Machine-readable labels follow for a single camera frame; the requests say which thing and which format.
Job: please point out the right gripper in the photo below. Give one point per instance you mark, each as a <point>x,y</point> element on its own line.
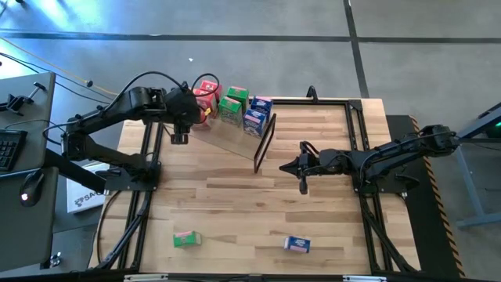
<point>313,162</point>

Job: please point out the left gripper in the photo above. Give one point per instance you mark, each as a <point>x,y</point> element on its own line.
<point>184,107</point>

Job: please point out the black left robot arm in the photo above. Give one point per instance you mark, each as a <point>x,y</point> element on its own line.
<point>137,102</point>

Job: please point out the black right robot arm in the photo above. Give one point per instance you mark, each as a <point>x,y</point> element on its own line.
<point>391,154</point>

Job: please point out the yellow tag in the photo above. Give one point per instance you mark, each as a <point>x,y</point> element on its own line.
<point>207,112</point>

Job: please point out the black table clamp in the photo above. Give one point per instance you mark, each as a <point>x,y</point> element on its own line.
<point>312,93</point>

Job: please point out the white bar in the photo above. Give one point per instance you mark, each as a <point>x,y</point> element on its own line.
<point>145,277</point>
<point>364,278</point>

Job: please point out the white printed box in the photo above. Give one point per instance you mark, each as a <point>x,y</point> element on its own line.
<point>84,201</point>

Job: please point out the black hazard-striped floor mat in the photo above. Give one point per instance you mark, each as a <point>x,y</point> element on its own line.
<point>422,235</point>

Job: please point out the black computer mouse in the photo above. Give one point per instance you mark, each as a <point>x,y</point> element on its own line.
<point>33,186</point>

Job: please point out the black keyboard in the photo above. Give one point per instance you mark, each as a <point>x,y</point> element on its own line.
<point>9,150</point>

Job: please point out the grey metal stand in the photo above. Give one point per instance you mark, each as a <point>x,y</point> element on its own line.
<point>475,196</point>

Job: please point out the grey desk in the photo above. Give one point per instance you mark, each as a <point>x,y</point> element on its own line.
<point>27,235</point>

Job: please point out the black aluminium rig frame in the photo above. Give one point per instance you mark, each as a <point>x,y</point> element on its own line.
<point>356,105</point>

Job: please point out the small metal bracket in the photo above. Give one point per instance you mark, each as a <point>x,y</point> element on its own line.
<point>55,260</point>

